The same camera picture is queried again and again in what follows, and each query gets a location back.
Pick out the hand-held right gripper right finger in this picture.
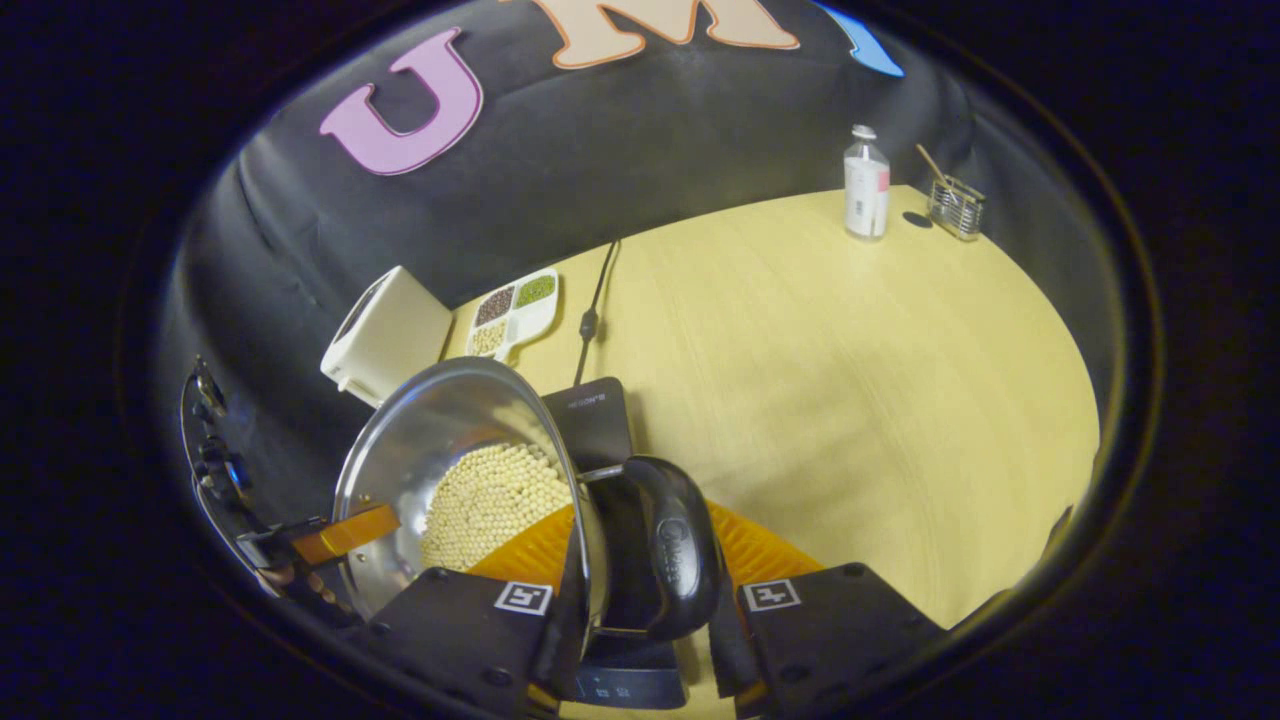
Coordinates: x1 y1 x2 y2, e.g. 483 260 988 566
705 500 946 716

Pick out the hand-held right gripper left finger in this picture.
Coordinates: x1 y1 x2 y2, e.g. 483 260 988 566
345 503 596 716

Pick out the stainless steel pot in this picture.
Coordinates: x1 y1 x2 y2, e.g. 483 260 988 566
330 357 726 643

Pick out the black induction cooktop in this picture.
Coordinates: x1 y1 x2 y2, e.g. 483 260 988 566
540 377 691 711

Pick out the pile of yellow soybeans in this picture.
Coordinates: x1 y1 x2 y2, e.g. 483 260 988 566
420 443 573 573

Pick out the white toaster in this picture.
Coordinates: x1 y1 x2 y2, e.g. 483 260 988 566
320 265 454 409

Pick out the white divided bean tray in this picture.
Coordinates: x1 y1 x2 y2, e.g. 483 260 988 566
465 268 561 363

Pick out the clear bottle with white label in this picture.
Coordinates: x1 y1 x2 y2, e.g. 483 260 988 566
843 124 891 241

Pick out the black backdrop cloth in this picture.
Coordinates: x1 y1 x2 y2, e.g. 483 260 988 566
160 0 1126 601

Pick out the wooden stick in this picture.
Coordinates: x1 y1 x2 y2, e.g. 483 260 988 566
916 143 956 196

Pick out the black power cable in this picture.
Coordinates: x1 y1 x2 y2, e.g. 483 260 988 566
572 240 621 386

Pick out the metal wire holder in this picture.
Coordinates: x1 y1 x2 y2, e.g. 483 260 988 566
928 176 986 242

